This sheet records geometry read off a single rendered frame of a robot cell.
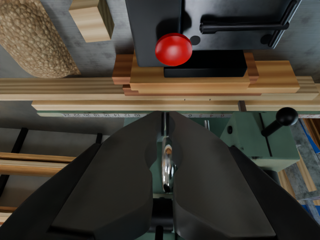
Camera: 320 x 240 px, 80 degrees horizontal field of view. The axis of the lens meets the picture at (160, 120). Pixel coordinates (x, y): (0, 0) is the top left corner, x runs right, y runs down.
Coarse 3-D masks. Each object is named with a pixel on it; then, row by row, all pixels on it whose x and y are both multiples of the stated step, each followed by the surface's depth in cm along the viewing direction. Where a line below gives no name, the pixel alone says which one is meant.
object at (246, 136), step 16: (240, 112) 26; (256, 112) 26; (272, 112) 26; (240, 128) 25; (256, 128) 25; (288, 128) 25; (240, 144) 24; (256, 144) 24; (272, 144) 24; (288, 144) 24; (256, 160) 23; (272, 160) 23; (288, 160) 23
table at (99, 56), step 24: (48, 0) 24; (72, 0) 24; (120, 0) 24; (312, 0) 23; (72, 24) 27; (120, 24) 27; (312, 24) 26; (72, 48) 31; (96, 48) 30; (120, 48) 30; (288, 48) 29; (312, 48) 29; (96, 72) 35; (312, 72) 33
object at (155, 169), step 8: (160, 144) 46; (160, 152) 45; (160, 160) 44; (152, 168) 43; (160, 168) 43; (152, 176) 42; (160, 176) 42; (152, 184) 42; (160, 184) 41; (160, 192) 41
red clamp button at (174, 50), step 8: (160, 40) 15; (168, 40) 14; (176, 40) 14; (184, 40) 15; (160, 48) 15; (168, 48) 15; (176, 48) 15; (184, 48) 15; (160, 56) 16; (168, 56) 16; (176, 56) 16; (184, 56) 16; (168, 64) 16; (176, 64) 16
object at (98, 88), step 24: (0, 96) 36; (24, 96) 36; (48, 96) 35; (72, 96) 35; (96, 96) 35; (120, 96) 35; (144, 96) 34; (240, 96) 34; (264, 96) 33; (288, 96) 33; (312, 96) 33
